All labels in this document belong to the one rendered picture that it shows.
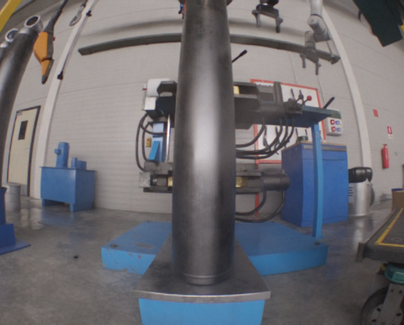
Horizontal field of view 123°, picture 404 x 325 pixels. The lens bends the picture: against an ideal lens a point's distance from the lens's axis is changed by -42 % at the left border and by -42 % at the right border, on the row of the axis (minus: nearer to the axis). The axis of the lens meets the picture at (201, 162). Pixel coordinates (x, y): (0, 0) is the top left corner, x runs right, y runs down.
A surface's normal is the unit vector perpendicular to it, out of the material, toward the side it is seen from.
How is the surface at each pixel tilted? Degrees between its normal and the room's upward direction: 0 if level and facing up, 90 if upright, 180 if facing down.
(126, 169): 90
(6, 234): 90
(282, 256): 90
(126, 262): 90
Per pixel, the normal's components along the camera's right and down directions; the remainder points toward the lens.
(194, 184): -0.29, -0.12
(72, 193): 0.00, -0.12
